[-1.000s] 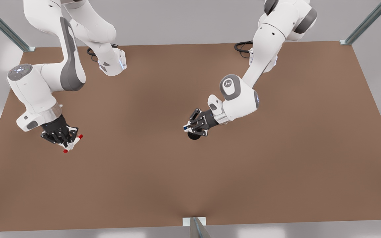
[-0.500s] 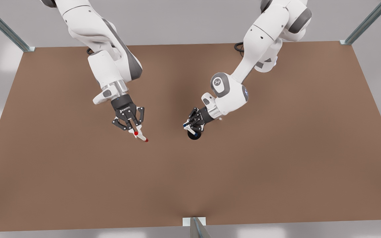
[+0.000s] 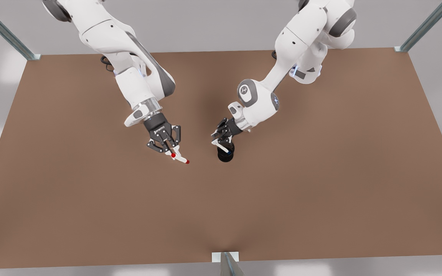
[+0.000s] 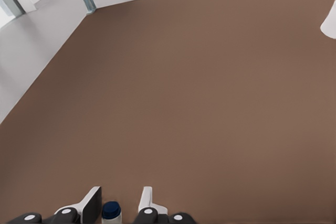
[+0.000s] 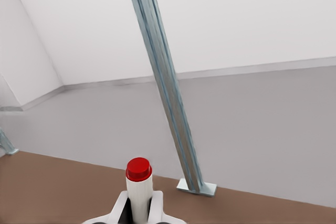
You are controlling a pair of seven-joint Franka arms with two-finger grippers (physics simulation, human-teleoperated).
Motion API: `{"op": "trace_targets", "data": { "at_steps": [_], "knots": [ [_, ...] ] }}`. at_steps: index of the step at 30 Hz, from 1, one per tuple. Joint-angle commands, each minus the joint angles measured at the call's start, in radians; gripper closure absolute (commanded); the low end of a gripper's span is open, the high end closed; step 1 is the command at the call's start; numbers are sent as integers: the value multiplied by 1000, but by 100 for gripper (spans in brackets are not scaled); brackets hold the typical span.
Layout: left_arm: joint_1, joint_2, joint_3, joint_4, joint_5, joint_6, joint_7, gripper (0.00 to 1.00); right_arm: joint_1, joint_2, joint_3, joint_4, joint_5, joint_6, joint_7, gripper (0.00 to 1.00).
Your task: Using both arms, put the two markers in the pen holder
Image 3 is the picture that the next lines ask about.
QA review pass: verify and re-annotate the black cylindrical cup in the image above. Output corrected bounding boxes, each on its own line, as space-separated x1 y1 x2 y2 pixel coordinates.
217 143 235 163

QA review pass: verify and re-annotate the silver frame post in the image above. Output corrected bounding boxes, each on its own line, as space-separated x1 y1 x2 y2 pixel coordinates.
394 0 442 53
0 0 41 61
211 251 246 276

